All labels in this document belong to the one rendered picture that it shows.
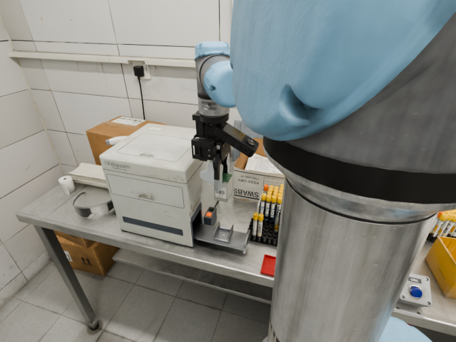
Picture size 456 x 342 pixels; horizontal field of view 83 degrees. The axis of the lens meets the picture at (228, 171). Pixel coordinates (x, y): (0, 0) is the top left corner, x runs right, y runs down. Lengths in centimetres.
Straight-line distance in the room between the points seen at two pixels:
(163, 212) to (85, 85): 104
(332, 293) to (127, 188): 73
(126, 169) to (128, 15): 82
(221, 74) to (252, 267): 58
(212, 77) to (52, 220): 88
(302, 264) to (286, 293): 4
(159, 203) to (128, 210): 13
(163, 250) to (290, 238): 74
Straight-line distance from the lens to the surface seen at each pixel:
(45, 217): 119
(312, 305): 19
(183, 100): 135
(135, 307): 186
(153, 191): 79
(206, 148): 64
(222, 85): 46
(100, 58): 150
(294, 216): 16
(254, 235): 88
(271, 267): 84
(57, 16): 168
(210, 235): 86
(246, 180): 100
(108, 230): 102
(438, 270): 98
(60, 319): 199
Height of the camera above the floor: 153
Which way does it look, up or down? 32 degrees down
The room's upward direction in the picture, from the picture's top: straight up
